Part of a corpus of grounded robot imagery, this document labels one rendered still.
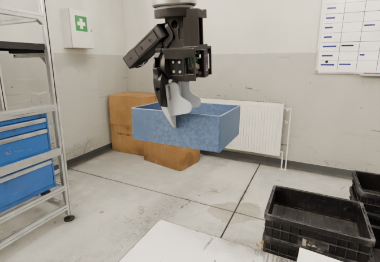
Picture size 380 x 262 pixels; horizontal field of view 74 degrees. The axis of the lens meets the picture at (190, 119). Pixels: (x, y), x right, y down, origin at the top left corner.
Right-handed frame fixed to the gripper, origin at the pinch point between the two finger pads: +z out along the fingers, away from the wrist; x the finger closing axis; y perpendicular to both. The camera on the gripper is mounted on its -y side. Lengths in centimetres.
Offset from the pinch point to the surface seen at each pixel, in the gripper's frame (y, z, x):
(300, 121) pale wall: 11, 84, 250
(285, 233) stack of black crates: 19, 66, 52
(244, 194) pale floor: -27, 132, 161
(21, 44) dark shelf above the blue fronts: -143, -14, 57
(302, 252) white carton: 26.0, 34.5, 12.1
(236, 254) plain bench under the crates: 9.6, 43.7, 13.1
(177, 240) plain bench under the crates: -8.3, 43.5, 10.6
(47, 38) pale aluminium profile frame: -141, -17, 74
